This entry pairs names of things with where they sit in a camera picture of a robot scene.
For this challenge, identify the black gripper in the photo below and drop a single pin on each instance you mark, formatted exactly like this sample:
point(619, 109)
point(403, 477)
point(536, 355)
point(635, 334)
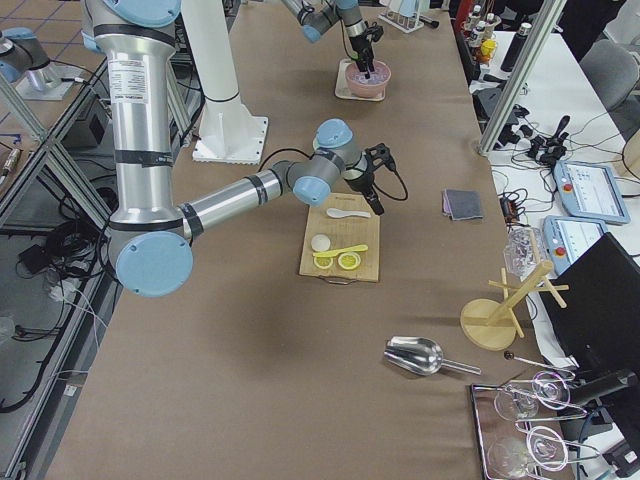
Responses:
point(359, 183)
point(356, 45)

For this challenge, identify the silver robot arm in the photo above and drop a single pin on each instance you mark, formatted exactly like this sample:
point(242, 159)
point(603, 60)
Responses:
point(150, 234)
point(315, 22)

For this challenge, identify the pink bowl of ice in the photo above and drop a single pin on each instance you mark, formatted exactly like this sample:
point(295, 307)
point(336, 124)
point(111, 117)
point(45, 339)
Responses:
point(367, 84)

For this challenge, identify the white ceramic spoon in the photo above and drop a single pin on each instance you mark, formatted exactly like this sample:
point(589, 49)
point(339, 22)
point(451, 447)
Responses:
point(336, 213)

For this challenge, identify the metal ice scoop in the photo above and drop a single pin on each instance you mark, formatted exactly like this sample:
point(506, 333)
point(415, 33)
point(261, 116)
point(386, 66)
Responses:
point(422, 356)

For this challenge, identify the black bar spoon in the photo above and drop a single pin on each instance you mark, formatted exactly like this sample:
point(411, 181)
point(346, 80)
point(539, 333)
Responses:
point(509, 355)

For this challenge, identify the cream plastic tray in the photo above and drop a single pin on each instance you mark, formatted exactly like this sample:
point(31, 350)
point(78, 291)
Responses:
point(342, 91)

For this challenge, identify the bamboo cutting board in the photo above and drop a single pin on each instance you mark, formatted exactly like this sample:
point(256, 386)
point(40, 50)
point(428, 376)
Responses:
point(343, 233)

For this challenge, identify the white half egg shape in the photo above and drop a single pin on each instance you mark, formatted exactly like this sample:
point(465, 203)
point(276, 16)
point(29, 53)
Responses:
point(320, 243)

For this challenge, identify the purple folded cloth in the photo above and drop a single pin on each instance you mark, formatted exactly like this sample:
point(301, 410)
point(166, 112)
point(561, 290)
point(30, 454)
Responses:
point(445, 204)

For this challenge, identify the grey folded cloth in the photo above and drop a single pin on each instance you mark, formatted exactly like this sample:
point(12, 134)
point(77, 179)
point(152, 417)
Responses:
point(464, 204)

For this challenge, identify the black water bottle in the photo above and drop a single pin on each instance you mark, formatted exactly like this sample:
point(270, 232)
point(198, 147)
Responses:
point(515, 47)

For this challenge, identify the crystal glass cup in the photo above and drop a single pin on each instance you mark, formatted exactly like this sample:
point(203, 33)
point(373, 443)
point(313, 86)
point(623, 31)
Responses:
point(523, 251)

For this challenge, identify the wooden mug tree stand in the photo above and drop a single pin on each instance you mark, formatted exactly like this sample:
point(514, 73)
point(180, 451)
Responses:
point(492, 325)

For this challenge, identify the lower teach pendant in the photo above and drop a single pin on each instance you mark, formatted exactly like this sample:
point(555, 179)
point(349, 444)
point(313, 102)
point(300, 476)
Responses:
point(568, 238)

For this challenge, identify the teach pendant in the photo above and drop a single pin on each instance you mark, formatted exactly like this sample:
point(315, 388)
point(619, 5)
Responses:
point(590, 191)
point(568, 238)

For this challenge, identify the upper teach pendant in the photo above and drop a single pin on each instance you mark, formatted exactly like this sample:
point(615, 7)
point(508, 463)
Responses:
point(590, 191)

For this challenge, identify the black monitor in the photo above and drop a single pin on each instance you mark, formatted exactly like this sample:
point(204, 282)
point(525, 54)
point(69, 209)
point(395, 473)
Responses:
point(599, 327)

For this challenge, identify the upper wine glass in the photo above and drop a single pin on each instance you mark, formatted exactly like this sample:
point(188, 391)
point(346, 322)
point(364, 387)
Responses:
point(522, 399)

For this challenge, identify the wine glass rack tray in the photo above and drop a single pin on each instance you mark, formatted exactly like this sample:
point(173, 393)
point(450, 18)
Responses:
point(517, 426)

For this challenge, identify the lower wine glass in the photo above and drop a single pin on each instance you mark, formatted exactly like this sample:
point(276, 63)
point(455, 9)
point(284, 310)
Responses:
point(533, 455)

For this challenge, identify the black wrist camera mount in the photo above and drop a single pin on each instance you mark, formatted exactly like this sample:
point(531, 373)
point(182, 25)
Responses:
point(380, 156)

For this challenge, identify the copper wire bottle basket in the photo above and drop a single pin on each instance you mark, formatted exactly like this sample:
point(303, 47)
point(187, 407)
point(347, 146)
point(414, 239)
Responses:
point(478, 33)

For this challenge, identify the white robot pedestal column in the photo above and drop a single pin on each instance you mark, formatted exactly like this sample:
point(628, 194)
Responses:
point(228, 132)

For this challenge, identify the aluminium frame post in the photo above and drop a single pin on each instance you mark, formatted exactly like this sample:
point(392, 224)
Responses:
point(542, 27)

